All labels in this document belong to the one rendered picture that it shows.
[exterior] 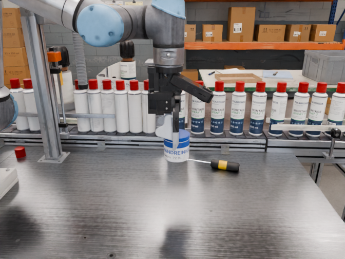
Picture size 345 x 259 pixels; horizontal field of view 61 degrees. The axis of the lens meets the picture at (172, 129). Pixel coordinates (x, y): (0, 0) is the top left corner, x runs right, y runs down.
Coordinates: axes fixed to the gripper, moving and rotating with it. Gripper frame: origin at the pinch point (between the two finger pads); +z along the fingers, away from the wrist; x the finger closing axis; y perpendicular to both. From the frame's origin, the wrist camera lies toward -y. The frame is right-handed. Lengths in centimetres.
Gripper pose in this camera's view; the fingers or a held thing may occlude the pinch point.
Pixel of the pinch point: (176, 140)
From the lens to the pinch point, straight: 78.4
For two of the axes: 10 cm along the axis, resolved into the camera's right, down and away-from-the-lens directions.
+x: -0.1, 3.7, -9.3
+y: -10.0, -0.1, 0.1
